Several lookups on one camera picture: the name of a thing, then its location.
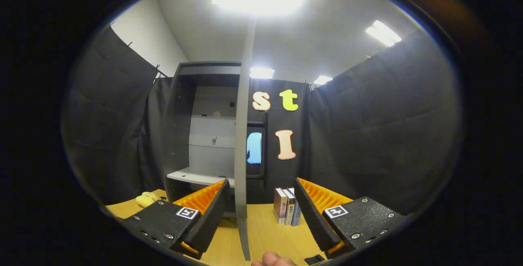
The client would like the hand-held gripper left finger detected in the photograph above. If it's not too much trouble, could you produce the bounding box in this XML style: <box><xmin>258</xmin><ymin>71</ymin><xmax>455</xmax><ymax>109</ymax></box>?
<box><xmin>121</xmin><ymin>179</ymin><xmax>230</xmax><ymax>260</ymax></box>

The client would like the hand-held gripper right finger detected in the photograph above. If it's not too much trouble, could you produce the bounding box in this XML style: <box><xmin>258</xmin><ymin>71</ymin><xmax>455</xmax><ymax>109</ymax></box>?
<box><xmin>294</xmin><ymin>177</ymin><xmax>409</xmax><ymax>258</ymax></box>

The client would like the black door handle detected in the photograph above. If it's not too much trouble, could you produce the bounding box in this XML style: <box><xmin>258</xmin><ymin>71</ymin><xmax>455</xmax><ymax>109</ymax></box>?
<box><xmin>246</xmin><ymin>112</ymin><xmax>269</xmax><ymax>179</ymax></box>

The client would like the beige cabinet door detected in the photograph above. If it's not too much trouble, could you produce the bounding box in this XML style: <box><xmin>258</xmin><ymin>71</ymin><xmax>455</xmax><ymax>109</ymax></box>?
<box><xmin>234</xmin><ymin>16</ymin><xmax>256</xmax><ymax>261</ymax></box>

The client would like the dark spine book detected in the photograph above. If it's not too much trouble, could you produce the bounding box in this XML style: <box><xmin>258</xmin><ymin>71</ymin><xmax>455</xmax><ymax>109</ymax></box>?
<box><xmin>284</xmin><ymin>188</ymin><xmax>295</xmax><ymax>226</ymax></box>

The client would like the pink cover book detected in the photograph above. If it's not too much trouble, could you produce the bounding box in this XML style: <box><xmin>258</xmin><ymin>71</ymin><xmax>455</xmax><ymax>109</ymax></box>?
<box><xmin>273</xmin><ymin>187</ymin><xmax>288</xmax><ymax>224</ymax></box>

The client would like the yellow soft item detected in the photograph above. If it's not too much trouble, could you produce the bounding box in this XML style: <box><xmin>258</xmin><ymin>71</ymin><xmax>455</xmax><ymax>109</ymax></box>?
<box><xmin>136</xmin><ymin>192</ymin><xmax>162</xmax><ymax>208</ymax></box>

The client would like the dark grey cabinet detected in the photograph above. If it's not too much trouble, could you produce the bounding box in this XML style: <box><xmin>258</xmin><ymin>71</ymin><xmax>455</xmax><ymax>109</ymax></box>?
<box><xmin>161</xmin><ymin>61</ymin><xmax>241</xmax><ymax>213</ymax></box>

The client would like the black backdrop cloth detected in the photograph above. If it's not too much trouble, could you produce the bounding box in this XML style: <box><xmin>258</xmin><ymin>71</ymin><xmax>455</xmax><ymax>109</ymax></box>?
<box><xmin>61</xmin><ymin>25</ymin><xmax>462</xmax><ymax>217</ymax></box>

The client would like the long ceiling light strip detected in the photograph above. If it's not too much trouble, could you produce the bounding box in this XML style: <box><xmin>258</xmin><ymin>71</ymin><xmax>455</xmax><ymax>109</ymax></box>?
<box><xmin>366</xmin><ymin>20</ymin><xmax>402</xmax><ymax>47</ymax></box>

